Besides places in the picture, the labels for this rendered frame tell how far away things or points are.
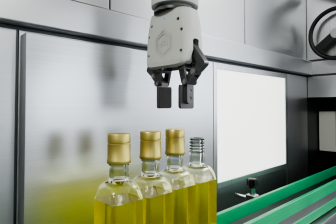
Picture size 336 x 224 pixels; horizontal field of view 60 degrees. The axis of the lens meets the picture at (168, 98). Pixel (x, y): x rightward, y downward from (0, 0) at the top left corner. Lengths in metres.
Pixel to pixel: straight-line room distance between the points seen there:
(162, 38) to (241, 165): 0.52
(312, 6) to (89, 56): 1.09
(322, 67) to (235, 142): 0.64
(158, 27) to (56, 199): 0.34
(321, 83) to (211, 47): 0.68
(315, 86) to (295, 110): 0.16
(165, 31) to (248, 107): 0.49
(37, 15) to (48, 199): 0.30
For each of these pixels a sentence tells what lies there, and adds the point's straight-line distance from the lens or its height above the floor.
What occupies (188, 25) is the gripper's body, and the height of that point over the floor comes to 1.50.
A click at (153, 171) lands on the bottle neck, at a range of 0.47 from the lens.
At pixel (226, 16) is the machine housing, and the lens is 0.92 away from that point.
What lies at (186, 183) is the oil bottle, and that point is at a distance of 0.51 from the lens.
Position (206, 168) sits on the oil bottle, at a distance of 0.56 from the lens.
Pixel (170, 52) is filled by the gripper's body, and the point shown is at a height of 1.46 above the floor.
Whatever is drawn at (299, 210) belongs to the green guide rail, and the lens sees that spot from 0.87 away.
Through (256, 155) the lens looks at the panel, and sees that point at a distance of 0.98.
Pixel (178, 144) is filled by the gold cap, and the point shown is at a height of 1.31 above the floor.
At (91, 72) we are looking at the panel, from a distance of 0.56.
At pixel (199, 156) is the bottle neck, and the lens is 0.55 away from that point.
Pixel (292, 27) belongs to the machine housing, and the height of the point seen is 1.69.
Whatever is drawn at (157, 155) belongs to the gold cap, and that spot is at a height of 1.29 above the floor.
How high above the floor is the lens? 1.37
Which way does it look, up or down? 2 degrees up
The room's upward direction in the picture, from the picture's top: straight up
